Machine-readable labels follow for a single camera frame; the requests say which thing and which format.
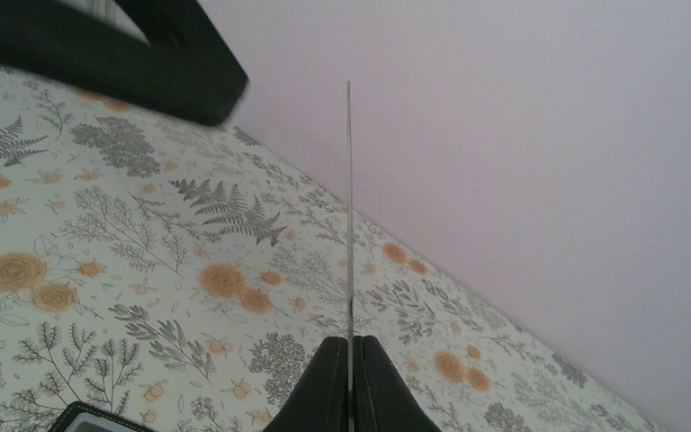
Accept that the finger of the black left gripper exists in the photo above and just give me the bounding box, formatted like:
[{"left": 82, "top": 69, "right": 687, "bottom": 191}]
[{"left": 0, "top": 0, "right": 249, "bottom": 126}]

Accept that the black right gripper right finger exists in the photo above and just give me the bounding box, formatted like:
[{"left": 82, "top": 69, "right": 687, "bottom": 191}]
[{"left": 352, "top": 336, "right": 440, "bottom": 432}]

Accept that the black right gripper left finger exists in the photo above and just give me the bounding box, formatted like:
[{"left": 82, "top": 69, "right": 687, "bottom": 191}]
[{"left": 265, "top": 337, "right": 348, "bottom": 432}]

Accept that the black card holder wallet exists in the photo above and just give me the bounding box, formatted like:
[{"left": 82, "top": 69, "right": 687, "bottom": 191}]
[{"left": 48, "top": 401, "right": 154, "bottom": 432}]

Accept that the red card right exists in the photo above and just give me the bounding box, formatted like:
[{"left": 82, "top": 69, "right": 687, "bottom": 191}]
[{"left": 345, "top": 80, "right": 355, "bottom": 432}]

